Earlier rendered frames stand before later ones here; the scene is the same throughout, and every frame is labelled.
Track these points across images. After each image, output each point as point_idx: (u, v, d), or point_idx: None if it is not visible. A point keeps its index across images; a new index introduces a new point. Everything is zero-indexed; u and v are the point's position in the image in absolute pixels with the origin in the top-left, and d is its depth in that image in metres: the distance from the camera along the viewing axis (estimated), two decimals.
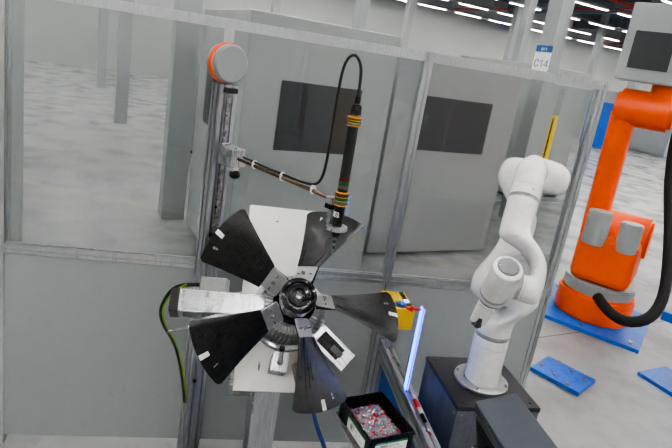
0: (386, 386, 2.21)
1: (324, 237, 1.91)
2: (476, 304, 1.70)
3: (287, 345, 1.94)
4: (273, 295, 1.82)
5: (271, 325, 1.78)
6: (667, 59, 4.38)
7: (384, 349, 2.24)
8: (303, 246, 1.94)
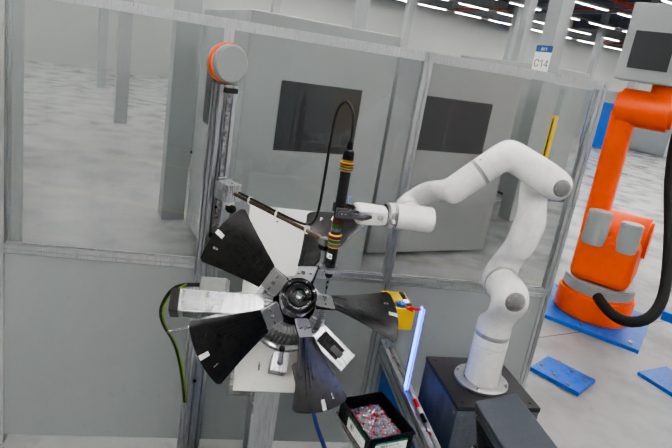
0: (386, 386, 2.21)
1: (324, 237, 1.91)
2: None
3: (287, 345, 1.94)
4: (273, 295, 1.82)
5: (271, 325, 1.78)
6: (667, 59, 4.38)
7: (384, 349, 2.24)
8: (303, 246, 1.94)
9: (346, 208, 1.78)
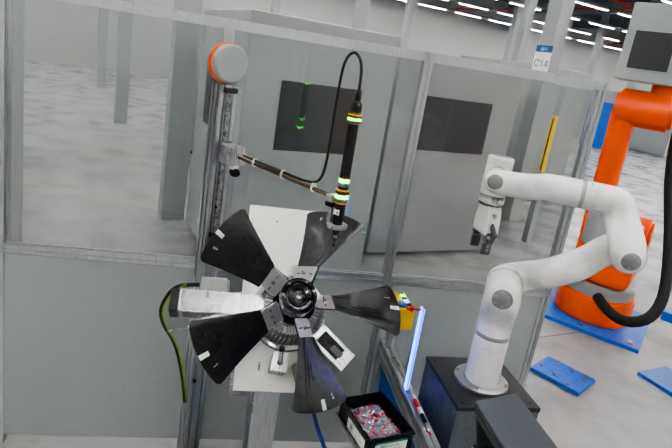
0: (386, 386, 2.21)
1: (324, 237, 1.91)
2: None
3: (287, 345, 1.94)
4: (273, 295, 1.82)
5: (271, 325, 1.78)
6: (667, 59, 4.38)
7: (384, 349, 2.24)
8: (303, 246, 1.94)
9: (477, 232, 1.89)
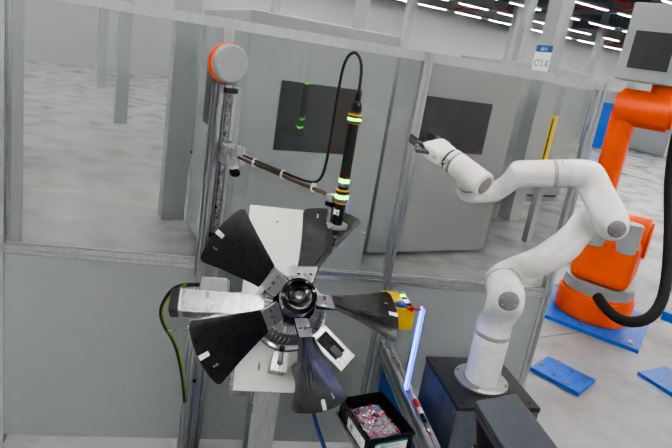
0: (386, 386, 2.21)
1: (367, 308, 1.84)
2: None
3: (287, 345, 1.94)
4: None
5: (265, 287, 1.83)
6: (667, 59, 4.38)
7: (384, 349, 2.24)
8: (352, 295, 1.90)
9: None
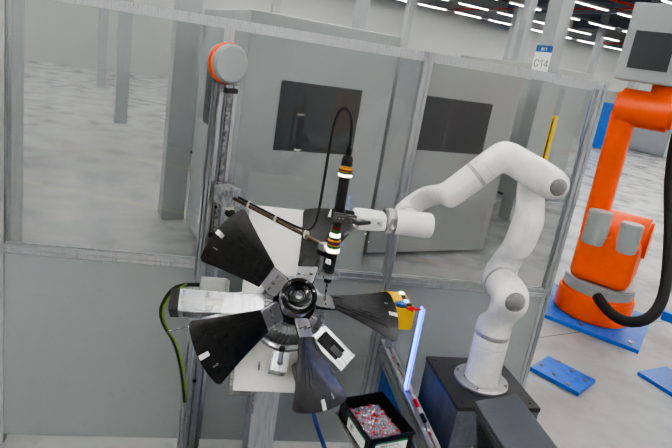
0: (386, 386, 2.21)
1: (367, 308, 1.84)
2: (360, 226, 1.77)
3: (287, 345, 1.94)
4: None
5: (265, 287, 1.83)
6: (667, 59, 4.38)
7: (384, 349, 2.24)
8: (352, 295, 1.90)
9: (345, 214, 1.78)
